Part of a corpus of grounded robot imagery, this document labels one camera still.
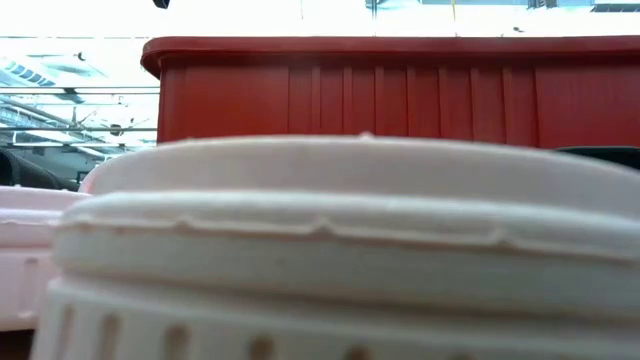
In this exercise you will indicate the grey ceiling rail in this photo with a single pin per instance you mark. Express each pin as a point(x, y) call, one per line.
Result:
point(75, 129)

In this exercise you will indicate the large red plastic bin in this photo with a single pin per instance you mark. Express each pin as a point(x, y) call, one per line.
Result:
point(400, 100)

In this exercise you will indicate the pink plastic tray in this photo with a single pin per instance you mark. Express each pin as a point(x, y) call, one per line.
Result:
point(25, 250)

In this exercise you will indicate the ceiling vent grille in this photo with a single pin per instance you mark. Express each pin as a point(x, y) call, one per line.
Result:
point(617, 7)

